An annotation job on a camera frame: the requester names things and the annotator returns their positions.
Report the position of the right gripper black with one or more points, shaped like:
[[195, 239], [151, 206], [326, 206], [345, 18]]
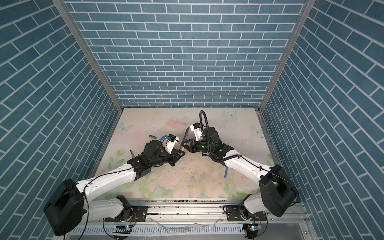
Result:
[[192, 147]]

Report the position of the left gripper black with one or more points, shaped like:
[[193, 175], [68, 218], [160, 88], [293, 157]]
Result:
[[174, 155]]

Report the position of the green pen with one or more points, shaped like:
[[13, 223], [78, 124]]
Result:
[[186, 134]]

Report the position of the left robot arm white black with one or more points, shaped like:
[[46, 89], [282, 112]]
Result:
[[70, 204]]

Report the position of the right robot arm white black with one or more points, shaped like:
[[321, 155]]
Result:
[[277, 193]]

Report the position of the blue pen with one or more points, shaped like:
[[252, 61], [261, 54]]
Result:
[[226, 172]]

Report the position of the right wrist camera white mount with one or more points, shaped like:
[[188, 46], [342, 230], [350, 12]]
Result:
[[197, 130]]

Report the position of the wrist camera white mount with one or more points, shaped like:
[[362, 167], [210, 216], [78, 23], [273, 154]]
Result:
[[197, 130], [171, 141]]

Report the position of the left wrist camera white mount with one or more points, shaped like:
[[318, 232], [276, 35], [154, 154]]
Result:
[[171, 141]]

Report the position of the aluminium mounting rail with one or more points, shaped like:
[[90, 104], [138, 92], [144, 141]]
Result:
[[184, 211]]

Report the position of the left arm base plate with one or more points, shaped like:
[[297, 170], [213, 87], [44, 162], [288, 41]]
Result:
[[135, 214]]

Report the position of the white perforated cable tray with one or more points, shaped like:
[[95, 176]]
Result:
[[157, 230]]

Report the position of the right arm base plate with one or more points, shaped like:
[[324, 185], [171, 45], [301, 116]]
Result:
[[236, 213]]

